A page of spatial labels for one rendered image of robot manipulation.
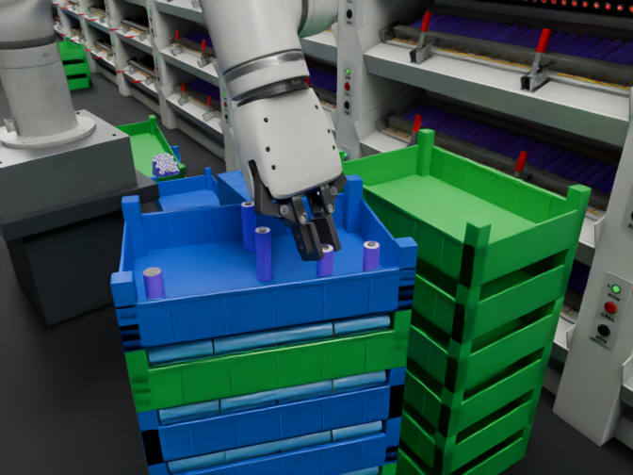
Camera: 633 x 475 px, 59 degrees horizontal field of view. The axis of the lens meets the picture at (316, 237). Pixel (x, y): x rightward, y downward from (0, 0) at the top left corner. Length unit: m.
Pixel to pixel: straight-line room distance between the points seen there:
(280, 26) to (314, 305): 0.27
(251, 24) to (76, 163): 0.74
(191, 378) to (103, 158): 0.72
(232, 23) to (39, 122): 0.78
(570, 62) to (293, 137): 0.56
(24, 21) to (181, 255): 0.66
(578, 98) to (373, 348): 0.51
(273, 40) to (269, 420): 0.41
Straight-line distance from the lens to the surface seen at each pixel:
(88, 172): 1.24
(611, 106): 0.92
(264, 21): 0.56
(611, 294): 0.96
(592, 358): 1.03
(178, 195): 1.91
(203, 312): 0.56
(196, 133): 2.43
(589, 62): 0.99
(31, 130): 1.29
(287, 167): 0.55
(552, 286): 0.81
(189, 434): 0.66
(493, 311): 0.73
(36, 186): 1.22
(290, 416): 0.67
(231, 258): 0.70
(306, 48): 1.49
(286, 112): 0.56
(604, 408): 1.07
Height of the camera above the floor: 0.76
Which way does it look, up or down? 28 degrees down
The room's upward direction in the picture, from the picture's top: straight up
